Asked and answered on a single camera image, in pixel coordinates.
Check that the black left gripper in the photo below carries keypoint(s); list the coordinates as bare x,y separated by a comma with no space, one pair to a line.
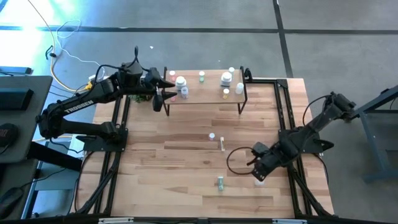
152,81

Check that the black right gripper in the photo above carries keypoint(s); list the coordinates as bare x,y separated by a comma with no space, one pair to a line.
264,163

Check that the pink pill bottle white cap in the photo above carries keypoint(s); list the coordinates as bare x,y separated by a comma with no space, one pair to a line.
173,99
172,75
211,136

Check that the large white jar blue label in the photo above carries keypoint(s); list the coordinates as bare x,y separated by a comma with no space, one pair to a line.
180,82

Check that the slim white red-striped bottle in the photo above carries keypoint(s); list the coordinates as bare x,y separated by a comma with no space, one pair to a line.
222,143

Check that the orange pill bottle white cap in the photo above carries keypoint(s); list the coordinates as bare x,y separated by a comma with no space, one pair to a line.
226,92

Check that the teal pill bottle white cap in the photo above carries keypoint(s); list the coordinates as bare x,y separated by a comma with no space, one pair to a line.
231,70

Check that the translucent white bottle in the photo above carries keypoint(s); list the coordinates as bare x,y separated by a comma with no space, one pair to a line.
239,88

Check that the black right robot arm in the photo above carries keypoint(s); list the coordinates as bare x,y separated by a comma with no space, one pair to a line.
323,119

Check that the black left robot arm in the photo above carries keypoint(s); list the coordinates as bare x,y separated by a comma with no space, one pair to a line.
81,105

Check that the wooden shelf black metal legs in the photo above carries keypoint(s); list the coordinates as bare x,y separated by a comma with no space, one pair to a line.
211,93

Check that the potted green succulent plant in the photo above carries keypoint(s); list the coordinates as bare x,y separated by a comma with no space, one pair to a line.
138,99

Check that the white label strip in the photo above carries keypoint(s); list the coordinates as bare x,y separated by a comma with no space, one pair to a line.
115,220
289,221

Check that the white power adapter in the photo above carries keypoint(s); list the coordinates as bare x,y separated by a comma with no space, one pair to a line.
91,77

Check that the white box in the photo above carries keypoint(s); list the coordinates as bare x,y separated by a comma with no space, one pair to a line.
76,147

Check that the black desk beam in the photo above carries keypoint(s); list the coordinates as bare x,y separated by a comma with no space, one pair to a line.
53,157

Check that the black rectangular case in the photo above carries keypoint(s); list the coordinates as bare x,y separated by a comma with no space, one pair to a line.
15,98

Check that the black flat device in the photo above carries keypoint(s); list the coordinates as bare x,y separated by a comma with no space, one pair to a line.
15,70

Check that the black round pad red logo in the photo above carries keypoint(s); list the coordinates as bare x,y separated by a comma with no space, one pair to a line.
7,135

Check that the black computer mouse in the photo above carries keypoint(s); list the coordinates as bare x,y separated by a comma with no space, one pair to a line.
9,199

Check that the black aluminium table frame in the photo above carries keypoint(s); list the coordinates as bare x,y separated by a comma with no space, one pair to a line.
109,174

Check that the blue-grey metal table frame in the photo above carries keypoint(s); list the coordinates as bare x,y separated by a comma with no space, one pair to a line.
370,143

